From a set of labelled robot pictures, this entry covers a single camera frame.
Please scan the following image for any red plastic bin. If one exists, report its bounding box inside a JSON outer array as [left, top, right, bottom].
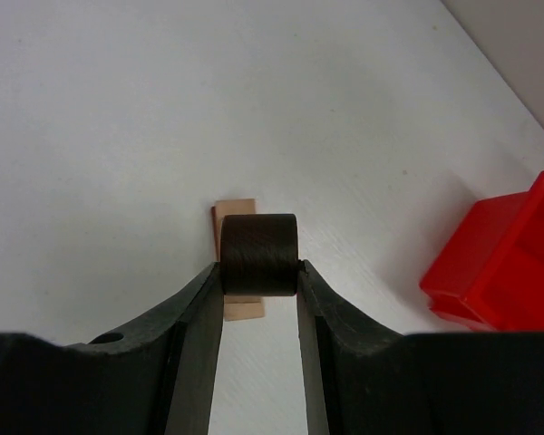
[[420, 171, 544, 332]]

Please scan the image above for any light long wood block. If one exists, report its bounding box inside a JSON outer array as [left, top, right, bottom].
[[213, 198, 265, 322]]

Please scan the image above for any dark brown wood block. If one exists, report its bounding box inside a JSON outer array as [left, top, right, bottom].
[[219, 214, 299, 297]]

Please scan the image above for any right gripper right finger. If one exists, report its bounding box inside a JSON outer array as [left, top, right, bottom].
[[297, 261, 544, 434]]

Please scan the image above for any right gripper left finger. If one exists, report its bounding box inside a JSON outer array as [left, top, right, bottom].
[[0, 265, 223, 434]]

